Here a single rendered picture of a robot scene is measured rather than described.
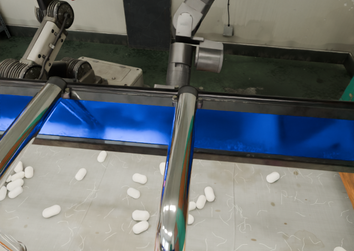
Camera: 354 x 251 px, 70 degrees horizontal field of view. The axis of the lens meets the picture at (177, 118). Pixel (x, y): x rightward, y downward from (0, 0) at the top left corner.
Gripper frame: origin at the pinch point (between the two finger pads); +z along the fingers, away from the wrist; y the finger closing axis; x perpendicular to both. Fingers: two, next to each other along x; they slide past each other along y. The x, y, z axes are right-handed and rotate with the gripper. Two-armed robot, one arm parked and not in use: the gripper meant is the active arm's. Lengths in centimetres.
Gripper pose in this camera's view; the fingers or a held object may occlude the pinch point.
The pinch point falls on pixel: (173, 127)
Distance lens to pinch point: 59.7
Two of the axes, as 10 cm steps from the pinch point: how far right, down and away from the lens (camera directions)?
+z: -1.1, 9.9, -1.0
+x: 0.7, 1.1, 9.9
